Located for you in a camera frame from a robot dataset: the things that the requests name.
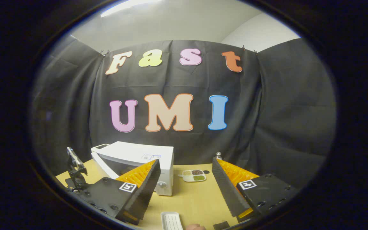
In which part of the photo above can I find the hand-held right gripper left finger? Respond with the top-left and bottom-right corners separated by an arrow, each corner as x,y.
74,159 -> 161,225

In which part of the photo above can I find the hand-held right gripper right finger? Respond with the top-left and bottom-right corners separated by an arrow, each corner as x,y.
212,157 -> 298,223

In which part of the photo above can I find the white rectangular tray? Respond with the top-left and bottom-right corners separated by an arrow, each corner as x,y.
161,211 -> 183,230

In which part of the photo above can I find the white microwave oven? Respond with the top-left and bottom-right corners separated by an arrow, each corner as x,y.
91,141 -> 174,196

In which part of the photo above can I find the white divided condiment dish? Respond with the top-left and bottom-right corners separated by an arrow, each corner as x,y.
178,169 -> 207,182

